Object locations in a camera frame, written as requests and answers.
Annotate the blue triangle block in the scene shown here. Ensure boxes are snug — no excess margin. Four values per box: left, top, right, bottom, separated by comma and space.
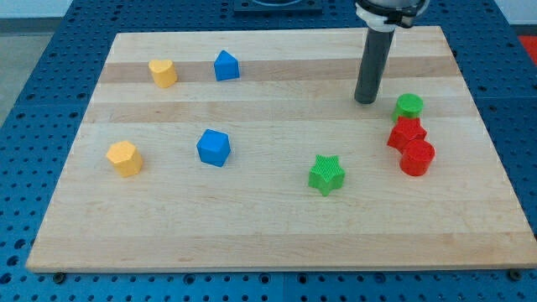
213, 50, 240, 81

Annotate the green cylinder block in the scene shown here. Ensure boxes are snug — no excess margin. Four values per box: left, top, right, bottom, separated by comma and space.
391, 93, 424, 122

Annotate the yellow hexagon block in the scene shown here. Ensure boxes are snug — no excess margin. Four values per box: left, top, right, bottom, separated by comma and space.
106, 141, 143, 177

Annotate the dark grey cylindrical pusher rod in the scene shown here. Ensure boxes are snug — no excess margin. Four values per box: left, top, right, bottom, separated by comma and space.
354, 29, 394, 104

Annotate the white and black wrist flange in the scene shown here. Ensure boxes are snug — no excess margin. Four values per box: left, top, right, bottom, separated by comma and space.
355, 0, 430, 32

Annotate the red cylinder block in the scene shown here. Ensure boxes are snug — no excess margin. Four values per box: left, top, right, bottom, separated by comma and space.
399, 139, 435, 176

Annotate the yellow heart block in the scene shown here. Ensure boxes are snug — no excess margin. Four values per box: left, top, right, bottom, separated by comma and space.
149, 60, 178, 88

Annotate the blue cube block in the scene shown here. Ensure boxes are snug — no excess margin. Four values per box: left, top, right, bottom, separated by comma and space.
196, 129, 231, 167

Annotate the red star block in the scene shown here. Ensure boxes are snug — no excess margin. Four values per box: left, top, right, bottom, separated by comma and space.
387, 116, 427, 153

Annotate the green star block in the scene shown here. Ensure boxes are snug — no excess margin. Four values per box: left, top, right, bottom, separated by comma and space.
308, 154, 346, 196

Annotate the wooden board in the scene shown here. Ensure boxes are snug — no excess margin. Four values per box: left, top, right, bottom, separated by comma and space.
26, 26, 536, 273

